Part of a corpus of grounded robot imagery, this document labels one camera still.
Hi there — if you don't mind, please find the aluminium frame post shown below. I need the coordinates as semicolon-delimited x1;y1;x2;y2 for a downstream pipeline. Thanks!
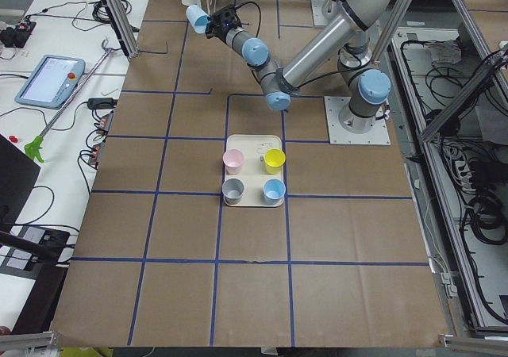
100;0;140;60

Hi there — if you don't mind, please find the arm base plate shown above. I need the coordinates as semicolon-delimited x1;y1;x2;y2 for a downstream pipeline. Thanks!
310;0;337;28
324;96;391;146

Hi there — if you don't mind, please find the yellow cup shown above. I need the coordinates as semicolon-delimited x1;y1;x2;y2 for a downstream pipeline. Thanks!
264;148;286;175

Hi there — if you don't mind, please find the teach pendant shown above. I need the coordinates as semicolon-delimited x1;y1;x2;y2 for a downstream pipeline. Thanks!
14;55;86;109

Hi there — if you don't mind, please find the cream serving tray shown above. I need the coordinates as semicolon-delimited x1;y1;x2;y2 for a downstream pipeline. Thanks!
224;134;285;207

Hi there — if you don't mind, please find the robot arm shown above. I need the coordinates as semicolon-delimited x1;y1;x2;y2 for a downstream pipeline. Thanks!
205;0;390;111

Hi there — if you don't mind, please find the grey cup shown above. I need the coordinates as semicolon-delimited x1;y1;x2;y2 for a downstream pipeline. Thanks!
221;178;244;205

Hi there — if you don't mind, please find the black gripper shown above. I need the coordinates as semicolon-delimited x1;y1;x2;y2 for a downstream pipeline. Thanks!
205;4;242;40

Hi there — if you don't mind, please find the black power adapter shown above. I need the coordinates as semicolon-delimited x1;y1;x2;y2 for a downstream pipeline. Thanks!
87;98;117;110

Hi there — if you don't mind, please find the reacher grabber tool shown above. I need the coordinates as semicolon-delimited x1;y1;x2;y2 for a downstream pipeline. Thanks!
24;39;117;163

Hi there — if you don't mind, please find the pink cup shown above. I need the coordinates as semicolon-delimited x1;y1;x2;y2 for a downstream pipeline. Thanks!
222;148;244;175

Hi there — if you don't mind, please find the light blue cup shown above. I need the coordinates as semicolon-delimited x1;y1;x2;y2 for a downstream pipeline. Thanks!
263;178;286;205
186;4;210;34

